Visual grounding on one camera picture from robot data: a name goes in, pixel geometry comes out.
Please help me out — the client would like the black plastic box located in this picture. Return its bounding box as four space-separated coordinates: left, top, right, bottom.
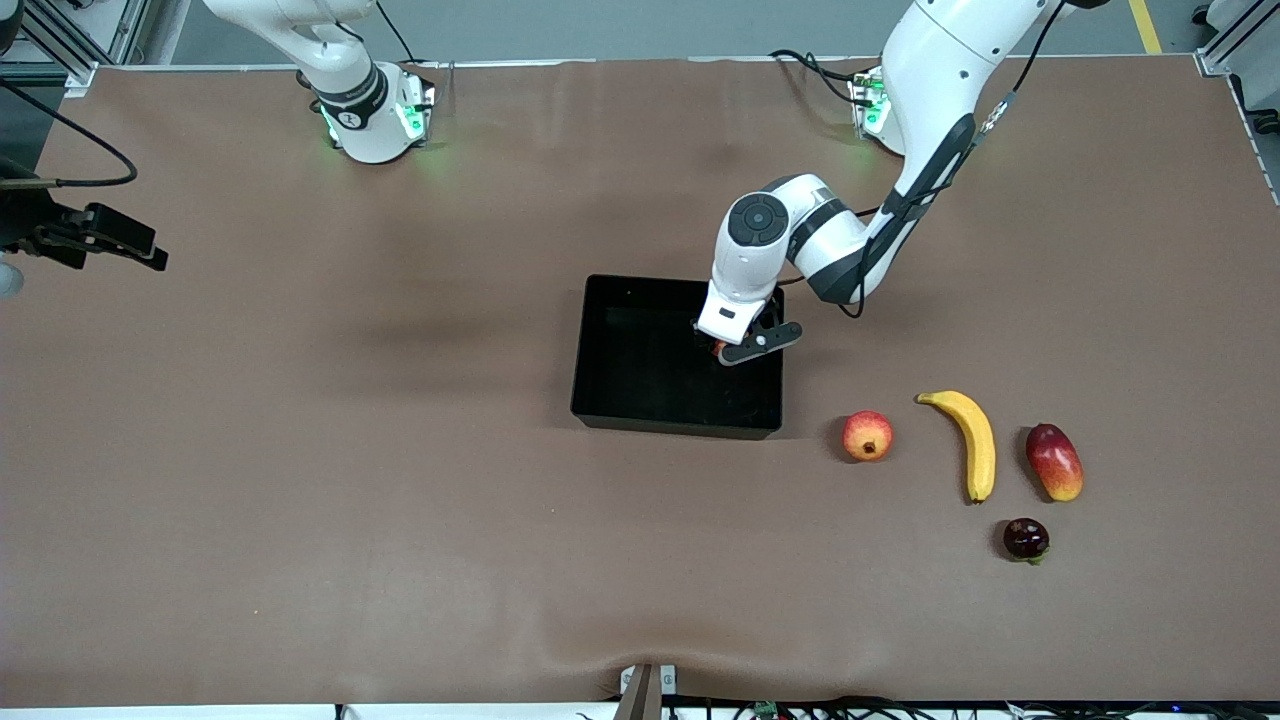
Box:
570 274 786 441

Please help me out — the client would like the yellow banana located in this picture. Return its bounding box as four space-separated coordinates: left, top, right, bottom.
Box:
915 390 997 505

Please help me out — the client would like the grey arm base connector panel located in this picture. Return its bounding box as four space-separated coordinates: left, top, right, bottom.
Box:
848 65 891 136
395 62 456 146

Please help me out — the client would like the red orange pomegranate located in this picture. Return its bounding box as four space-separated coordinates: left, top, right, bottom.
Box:
841 410 895 463

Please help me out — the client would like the red yellow mango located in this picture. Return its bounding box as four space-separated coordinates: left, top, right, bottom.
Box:
1025 423 1085 503

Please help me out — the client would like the dark purple mangosteen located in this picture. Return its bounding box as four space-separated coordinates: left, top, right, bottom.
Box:
1003 517 1051 566

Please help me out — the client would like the brown table cover cloth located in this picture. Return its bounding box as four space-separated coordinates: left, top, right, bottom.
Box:
0 55 1280 706

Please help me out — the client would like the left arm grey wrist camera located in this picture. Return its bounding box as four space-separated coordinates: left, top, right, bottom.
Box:
718 321 804 367

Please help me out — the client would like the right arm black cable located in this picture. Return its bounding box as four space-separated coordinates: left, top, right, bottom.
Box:
0 78 138 189

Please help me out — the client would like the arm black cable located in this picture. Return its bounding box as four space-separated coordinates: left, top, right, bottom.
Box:
0 78 138 189
775 0 1066 321

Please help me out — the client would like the aluminium frame profile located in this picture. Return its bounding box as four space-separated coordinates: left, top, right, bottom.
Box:
1195 0 1280 76
0 0 151 86

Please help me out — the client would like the black base power cable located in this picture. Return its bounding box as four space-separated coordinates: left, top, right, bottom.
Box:
375 0 426 69
768 48 871 109

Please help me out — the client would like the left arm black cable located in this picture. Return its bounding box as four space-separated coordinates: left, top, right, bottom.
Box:
775 0 1066 321

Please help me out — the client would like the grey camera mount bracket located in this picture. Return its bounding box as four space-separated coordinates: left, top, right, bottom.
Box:
615 662 679 720

